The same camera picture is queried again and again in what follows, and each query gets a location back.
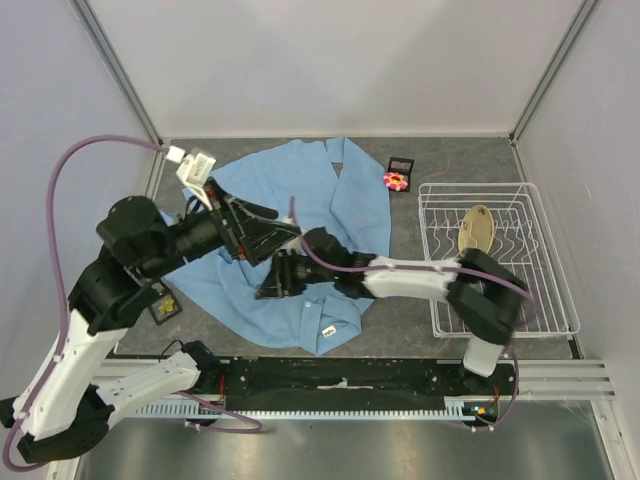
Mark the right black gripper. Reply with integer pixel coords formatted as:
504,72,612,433
255,248,336,299

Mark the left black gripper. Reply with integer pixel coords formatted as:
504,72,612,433
144,176,303,280

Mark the light blue shirt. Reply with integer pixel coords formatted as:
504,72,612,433
166,138,391,355

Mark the gold metal brooch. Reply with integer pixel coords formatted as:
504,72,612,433
156,298,175,316

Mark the pink flower plush brooch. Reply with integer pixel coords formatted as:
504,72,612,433
383,172,409,192

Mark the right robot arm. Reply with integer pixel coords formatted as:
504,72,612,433
256,228,532,394

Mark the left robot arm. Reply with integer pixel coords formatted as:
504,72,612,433
1,180,301,471

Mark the beige ceramic plate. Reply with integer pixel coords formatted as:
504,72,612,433
457,205,495,254

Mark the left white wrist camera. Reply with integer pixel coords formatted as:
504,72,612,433
165,145,216,211

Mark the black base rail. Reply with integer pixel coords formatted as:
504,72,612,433
192,357,517,411

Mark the black plastic frame left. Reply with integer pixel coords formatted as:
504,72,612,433
147,281,183,326

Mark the black plastic frame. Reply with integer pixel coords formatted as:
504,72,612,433
147,281,183,326
387,157,415,181

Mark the black plastic frame back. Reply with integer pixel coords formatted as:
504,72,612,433
387,157,415,181

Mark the white slotted cable duct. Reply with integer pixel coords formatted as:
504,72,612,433
129,396,500,421

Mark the white wire dish rack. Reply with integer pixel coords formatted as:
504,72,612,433
417,183,584,341

